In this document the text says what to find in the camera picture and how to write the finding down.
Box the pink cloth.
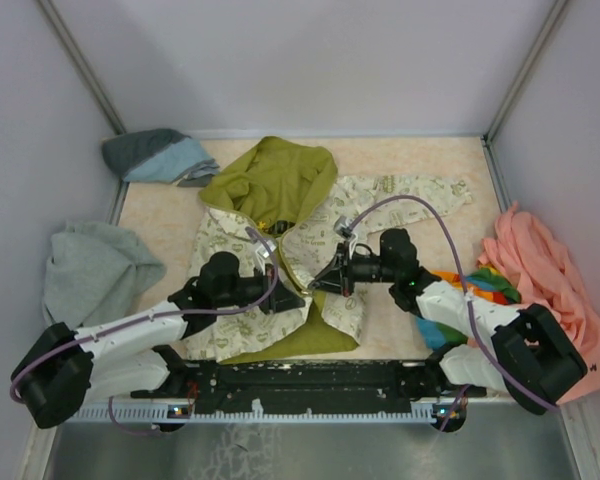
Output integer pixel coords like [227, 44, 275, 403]
[477, 204, 600, 404]

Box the grey blue garment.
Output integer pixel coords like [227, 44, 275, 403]
[101, 128, 220, 188]

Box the light grey sweatshirt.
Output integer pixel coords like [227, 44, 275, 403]
[42, 221, 166, 329]

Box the grey left corner post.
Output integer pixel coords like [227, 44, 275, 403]
[34, 0, 127, 134]

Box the cream green printed jacket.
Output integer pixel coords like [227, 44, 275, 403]
[183, 137, 472, 363]

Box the grey corner post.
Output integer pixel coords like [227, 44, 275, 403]
[483, 0, 572, 144]
[34, 0, 127, 134]

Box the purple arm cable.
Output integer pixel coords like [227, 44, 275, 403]
[9, 227, 280, 436]
[347, 195, 561, 412]

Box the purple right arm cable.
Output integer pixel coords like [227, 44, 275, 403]
[347, 195, 561, 412]

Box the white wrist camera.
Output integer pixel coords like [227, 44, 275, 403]
[333, 216, 353, 240]
[253, 241, 275, 273]

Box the rainbow striped garment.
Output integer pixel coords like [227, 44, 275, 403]
[406, 268, 519, 353]

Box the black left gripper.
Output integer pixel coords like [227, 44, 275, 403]
[215, 264, 305, 315]

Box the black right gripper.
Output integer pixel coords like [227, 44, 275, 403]
[309, 239, 398, 297]

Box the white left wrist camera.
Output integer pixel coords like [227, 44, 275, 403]
[253, 241, 275, 273]

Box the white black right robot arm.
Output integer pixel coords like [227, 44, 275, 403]
[313, 229, 587, 415]

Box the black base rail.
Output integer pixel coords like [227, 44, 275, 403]
[131, 360, 460, 415]

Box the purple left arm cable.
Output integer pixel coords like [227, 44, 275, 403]
[9, 227, 280, 436]

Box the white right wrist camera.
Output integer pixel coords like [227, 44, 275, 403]
[333, 216, 353, 240]

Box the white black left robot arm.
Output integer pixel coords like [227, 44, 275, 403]
[10, 252, 308, 429]

